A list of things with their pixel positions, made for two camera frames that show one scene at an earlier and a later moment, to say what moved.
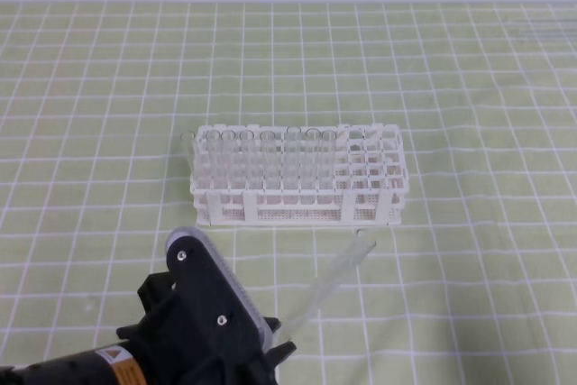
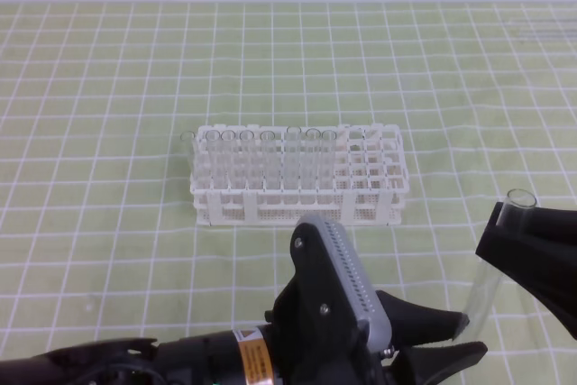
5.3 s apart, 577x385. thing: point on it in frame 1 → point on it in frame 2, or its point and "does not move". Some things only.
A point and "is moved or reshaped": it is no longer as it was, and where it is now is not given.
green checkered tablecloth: (476, 286) does not move
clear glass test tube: (361, 246) is moved or reshaped
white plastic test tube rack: (341, 174) does not move
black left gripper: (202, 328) → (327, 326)
